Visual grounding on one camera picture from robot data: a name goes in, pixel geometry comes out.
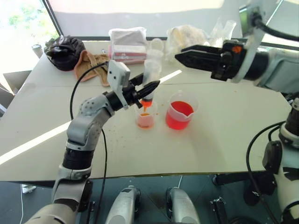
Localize grey chair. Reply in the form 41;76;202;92
0;70;33;117

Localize black crumpled bag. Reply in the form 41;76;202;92
43;35;86;72

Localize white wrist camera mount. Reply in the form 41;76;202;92
107;59;131;110
231;3;267;84

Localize black window frame post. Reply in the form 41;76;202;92
43;0;64;36

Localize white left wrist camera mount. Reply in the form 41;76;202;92
107;59;131;110

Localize white power strip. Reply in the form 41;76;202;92
20;183;37;195

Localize large clear plastic syringe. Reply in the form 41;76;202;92
141;38;164;113

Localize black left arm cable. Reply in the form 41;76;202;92
69;61;112;224

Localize clear crumpled plastic wrap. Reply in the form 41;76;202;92
208;17;237;47

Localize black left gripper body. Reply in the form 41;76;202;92
122;79;143;108

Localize peach crumpled cloth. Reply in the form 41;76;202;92
74;49;111;88

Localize white pink wipes package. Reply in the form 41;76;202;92
107;27;149;64

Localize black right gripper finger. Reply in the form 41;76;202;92
174;54;222;72
180;44;224;57

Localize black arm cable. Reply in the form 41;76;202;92
245;13;299;224
69;61;112;224

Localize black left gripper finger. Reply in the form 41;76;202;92
135;80;161;100
128;72;145;86

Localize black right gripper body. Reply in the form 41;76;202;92
211;39;249;82

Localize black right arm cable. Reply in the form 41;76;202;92
245;13;299;224

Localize small clear cup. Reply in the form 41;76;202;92
135;102;158;130

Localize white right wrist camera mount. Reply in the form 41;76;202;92
231;3;267;84

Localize grey tumbler with dark lid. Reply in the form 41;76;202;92
31;44;45;59

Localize clear bag with yellowish contents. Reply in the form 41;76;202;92
165;24;210;64

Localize black metal bracket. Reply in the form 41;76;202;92
209;196;229;224

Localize silver robot leg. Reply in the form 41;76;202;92
166;186;202;224
104;185;142;224

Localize clear beaker with red liquid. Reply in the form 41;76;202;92
165;90;199;132

